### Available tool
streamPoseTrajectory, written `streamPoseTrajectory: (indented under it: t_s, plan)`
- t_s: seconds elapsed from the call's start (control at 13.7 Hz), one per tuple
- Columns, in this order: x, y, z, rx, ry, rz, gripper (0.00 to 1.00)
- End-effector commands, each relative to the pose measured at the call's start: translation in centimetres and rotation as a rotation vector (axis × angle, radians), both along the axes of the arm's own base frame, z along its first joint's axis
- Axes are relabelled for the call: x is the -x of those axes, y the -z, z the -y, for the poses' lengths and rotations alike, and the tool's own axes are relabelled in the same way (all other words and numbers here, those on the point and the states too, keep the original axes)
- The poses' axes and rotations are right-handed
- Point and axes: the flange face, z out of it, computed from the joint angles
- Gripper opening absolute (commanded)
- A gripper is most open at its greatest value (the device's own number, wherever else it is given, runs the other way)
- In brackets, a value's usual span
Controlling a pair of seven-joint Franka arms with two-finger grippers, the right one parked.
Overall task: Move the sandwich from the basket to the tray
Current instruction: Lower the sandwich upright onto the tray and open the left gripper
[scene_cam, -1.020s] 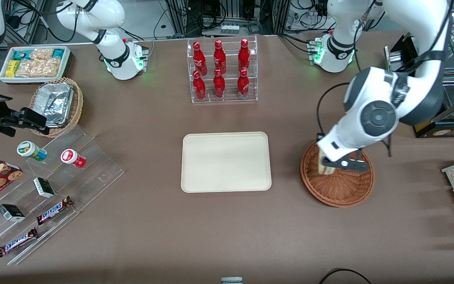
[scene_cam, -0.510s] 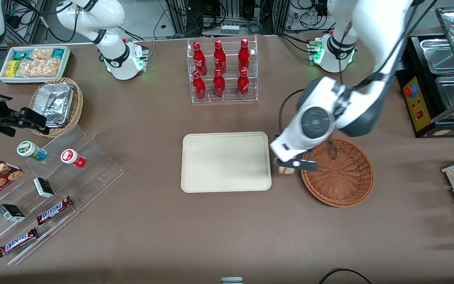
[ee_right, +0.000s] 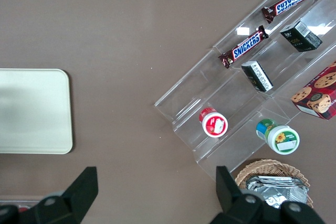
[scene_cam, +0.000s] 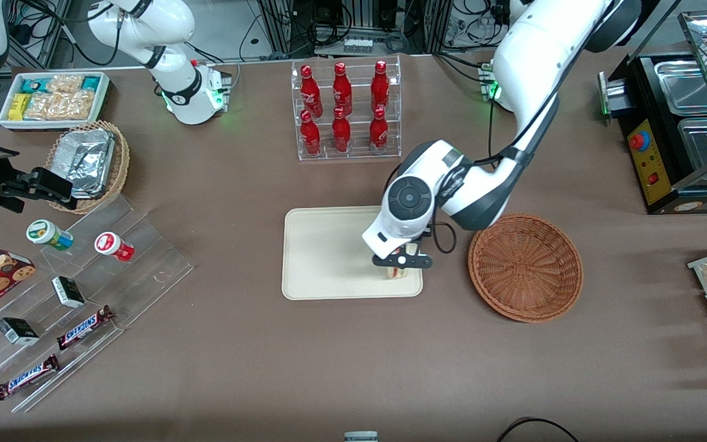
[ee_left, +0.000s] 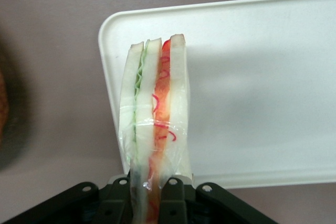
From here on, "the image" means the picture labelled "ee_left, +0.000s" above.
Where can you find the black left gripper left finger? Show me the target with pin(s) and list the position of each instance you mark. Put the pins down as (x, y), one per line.
(113, 203)

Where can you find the cream plastic tray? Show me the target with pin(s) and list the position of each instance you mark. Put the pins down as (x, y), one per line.
(249, 90)

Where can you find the triangle sandwich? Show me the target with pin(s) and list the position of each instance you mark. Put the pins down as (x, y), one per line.
(147, 90)

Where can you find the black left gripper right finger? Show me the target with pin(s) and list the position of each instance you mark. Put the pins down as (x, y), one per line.
(178, 203)

